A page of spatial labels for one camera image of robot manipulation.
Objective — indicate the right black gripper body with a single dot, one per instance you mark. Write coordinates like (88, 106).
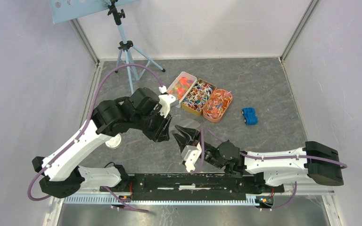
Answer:
(193, 143)

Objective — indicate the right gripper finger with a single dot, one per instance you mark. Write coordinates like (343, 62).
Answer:
(184, 133)
(181, 140)

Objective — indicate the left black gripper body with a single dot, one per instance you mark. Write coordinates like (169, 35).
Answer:
(153, 125)

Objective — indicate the clear plastic scoop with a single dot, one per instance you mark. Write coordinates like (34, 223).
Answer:
(189, 123)

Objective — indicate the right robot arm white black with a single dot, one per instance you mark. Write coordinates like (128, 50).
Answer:
(314, 162)

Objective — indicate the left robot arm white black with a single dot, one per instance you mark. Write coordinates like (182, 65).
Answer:
(61, 174)

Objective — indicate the pink tin of lollipops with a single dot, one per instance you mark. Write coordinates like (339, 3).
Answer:
(217, 105)

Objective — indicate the yellow tin of lollipops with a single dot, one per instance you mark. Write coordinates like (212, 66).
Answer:
(197, 97)

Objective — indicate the white tin of gummies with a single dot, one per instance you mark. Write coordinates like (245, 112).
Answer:
(181, 86)

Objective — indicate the blue toy brick car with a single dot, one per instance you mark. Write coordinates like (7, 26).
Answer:
(250, 117)

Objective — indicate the light blue tripod stand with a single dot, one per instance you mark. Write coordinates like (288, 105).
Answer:
(126, 45)

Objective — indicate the light blue perforated plate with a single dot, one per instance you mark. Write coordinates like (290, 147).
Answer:
(66, 10)

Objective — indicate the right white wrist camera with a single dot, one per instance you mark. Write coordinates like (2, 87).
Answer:
(190, 155)

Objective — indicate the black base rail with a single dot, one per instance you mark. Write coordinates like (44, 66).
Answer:
(192, 187)

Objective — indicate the white toothed cable duct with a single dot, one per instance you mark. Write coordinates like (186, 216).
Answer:
(109, 199)

